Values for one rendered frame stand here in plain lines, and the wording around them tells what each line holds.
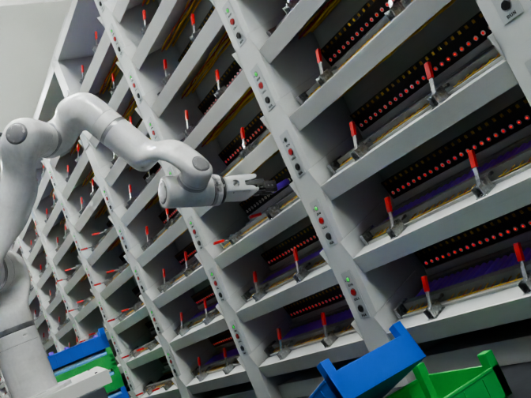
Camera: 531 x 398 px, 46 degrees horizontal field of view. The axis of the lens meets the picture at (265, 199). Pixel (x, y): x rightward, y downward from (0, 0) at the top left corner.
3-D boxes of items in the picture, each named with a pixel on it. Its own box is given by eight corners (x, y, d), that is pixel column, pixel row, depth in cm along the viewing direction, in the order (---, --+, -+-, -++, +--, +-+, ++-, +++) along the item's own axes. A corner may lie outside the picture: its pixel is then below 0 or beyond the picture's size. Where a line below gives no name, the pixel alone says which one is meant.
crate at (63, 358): (32, 378, 235) (24, 358, 236) (35, 379, 254) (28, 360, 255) (110, 346, 246) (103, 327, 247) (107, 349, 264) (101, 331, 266)
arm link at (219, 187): (212, 169, 167) (222, 169, 169) (200, 182, 174) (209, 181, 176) (218, 199, 165) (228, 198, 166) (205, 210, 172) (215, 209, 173)
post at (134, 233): (197, 415, 265) (54, 54, 292) (189, 417, 273) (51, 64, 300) (236, 396, 275) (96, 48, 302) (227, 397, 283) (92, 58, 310)
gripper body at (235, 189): (220, 170, 168) (257, 169, 173) (205, 184, 176) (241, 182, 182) (226, 196, 166) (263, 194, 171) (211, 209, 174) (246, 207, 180)
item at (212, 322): (232, 328, 220) (207, 296, 219) (175, 351, 270) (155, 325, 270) (269, 292, 231) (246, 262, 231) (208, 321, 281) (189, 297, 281)
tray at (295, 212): (311, 212, 164) (289, 184, 164) (221, 269, 215) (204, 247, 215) (355, 174, 176) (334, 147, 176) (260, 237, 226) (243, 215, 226)
